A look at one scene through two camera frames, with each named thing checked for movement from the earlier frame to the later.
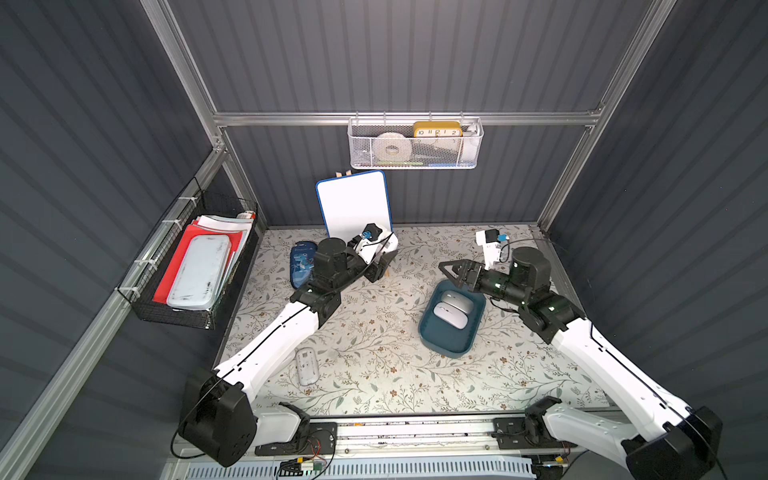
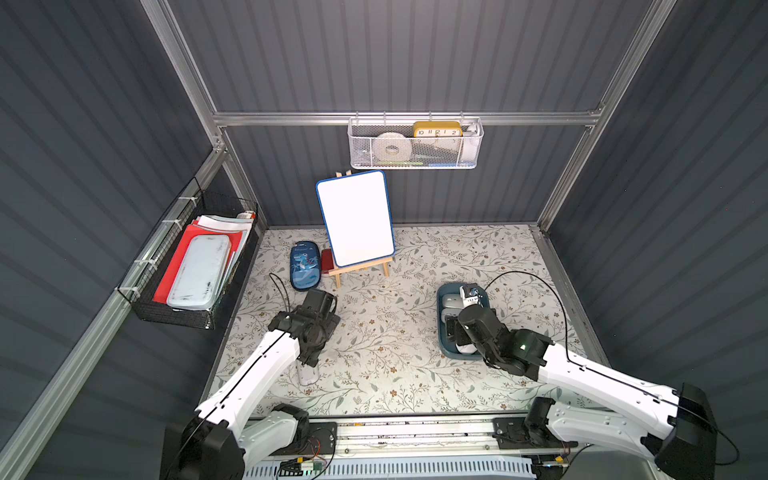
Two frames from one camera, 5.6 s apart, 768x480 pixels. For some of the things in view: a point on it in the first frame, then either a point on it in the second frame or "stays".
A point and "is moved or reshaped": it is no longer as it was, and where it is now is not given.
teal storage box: [451, 320] is moved or reshaped
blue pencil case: [302, 263] stays
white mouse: [308, 368] stays
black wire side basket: [191, 269] stays
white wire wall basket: [416, 142] stays
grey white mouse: [459, 300] stays
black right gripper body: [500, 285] → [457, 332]
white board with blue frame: [350, 203] stays
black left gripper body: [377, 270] → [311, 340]
